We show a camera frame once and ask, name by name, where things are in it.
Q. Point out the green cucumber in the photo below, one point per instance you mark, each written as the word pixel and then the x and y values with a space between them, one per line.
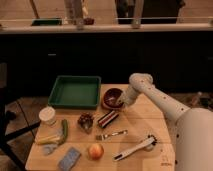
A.
pixel 64 124

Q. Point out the metal fork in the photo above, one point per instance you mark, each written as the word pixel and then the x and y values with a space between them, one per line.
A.
pixel 105 136

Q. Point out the blue sponge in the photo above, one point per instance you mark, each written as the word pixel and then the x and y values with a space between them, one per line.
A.
pixel 69 160

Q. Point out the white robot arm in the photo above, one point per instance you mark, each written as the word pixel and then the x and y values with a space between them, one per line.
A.
pixel 194 142

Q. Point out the green bin on counter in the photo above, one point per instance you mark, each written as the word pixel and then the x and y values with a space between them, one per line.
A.
pixel 47 22

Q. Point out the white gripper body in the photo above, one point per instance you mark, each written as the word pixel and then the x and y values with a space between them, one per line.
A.
pixel 128 96

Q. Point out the striped rectangular box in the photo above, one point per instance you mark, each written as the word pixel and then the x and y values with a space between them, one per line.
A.
pixel 105 120

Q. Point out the green plastic tray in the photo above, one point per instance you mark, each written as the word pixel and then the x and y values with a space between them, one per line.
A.
pixel 75 92

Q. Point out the clear plastic wrapper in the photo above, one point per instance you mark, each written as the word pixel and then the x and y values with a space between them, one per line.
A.
pixel 49 148

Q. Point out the white round container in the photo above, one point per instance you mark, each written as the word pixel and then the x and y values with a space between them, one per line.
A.
pixel 47 115

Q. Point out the dark red bowl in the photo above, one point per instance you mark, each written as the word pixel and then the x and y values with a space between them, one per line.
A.
pixel 112 93

